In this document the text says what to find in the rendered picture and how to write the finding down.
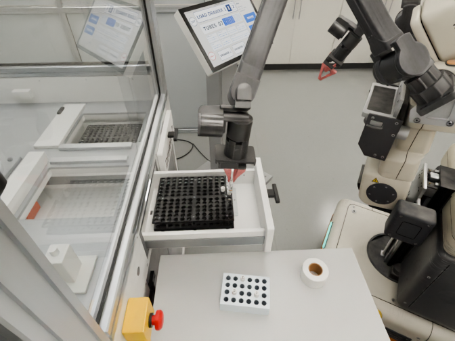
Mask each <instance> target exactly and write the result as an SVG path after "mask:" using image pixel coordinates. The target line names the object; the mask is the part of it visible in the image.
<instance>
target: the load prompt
mask: <svg viewBox="0 0 455 341"><path fill-rule="evenodd" d="M236 11H238V9H237V7H236V5H235V4H234V2H233V1H231V2H228V3H224V4H221V5H217V6H214V7H210V8H207V9H203V10H200V11H197V12H193V14H194V16H195V18H196V20H197V22H198V23H201V22H204V21H207V20H211V19H213V18H217V17H219V16H223V15H226V14H229V13H232V12H236Z"/></svg>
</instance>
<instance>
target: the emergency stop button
mask: <svg viewBox="0 0 455 341"><path fill-rule="evenodd" d="M163 323H164V313H163V311H162V310H161V309H160V310H157V311H156V314H155V315H153V316H152V325H154V327H155V330H156V331H160V330H161V329H162V328H163Z"/></svg>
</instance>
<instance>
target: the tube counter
mask: <svg viewBox="0 0 455 341"><path fill-rule="evenodd" d="M216 21H217V23H218V25H219V27H220V28H223V27H226V26H229V25H231V24H235V23H237V22H240V21H243V19H242V17H241V15H240V13H239V12H238V13H236V14H232V15H230V16H226V17H224V18H220V19H218V20H216Z"/></svg>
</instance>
